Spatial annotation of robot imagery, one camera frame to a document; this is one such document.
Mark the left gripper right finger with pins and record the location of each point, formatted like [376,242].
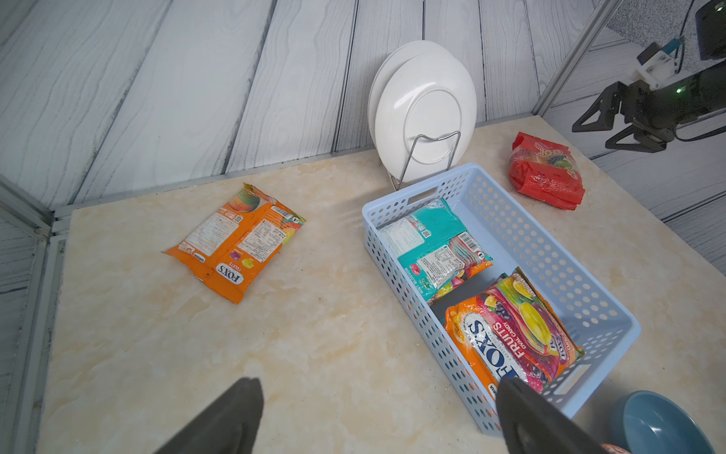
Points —
[532,425]

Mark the light blue plastic basket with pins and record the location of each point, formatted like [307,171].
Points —
[592,316]

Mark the orange patterned bowl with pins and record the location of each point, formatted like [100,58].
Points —
[612,449]

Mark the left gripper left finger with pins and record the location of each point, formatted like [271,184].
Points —
[228,425]

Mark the metal wire plate rack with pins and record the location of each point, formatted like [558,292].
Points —
[448,156]

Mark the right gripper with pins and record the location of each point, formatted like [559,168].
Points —
[654,115]

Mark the teal candy bag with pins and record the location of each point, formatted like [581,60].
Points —
[432,244]

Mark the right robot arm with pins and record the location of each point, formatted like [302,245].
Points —
[710,27]

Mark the orange Fox's candy bag back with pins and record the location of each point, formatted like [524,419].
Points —
[231,247]

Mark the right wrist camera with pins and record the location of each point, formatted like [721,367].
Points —
[657,65]

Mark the white plates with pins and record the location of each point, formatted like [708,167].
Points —
[421,88]

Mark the blue bowl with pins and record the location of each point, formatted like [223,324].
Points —
[645,422]

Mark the red candy bag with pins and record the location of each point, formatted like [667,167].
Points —
[545,171]

